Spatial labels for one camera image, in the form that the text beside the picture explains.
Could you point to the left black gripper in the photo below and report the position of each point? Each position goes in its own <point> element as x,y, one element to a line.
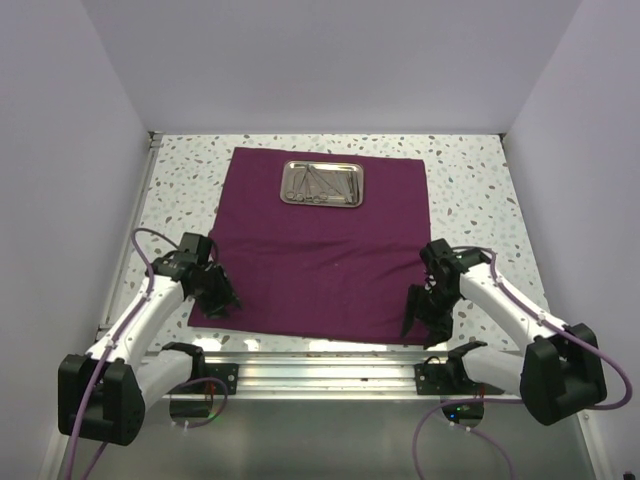
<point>215,307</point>

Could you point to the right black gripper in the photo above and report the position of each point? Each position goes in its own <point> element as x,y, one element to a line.
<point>440,326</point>

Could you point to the purple cloth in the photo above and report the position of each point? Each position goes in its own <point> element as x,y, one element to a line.
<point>321,272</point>

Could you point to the steel instrument tray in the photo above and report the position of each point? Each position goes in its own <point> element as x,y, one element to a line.
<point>319,190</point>

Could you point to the surgical scissors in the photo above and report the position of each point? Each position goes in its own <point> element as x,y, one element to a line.
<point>300,189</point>

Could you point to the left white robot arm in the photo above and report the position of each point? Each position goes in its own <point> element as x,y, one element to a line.
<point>104,394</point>

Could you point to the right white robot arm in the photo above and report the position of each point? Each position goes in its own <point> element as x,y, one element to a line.
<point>556,372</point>

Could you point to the surgical forceps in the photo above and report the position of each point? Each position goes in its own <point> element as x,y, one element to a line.
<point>341,183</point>

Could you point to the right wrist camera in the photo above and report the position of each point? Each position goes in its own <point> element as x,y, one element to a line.
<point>439,256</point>

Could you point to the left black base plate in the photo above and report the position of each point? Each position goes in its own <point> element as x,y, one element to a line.
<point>215,374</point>

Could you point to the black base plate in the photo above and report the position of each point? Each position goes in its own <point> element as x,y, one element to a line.
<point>448,378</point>
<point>215,374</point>

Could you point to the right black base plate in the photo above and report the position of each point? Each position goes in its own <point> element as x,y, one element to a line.
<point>448,378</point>

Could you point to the aluminium front rail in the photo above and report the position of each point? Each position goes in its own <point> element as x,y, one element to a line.
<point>325,375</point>

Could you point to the aluminium rail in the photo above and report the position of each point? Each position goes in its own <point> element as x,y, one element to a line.
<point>325,375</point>
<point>140,193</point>

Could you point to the aluminium left side rail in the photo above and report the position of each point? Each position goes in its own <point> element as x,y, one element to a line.
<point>140,193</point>

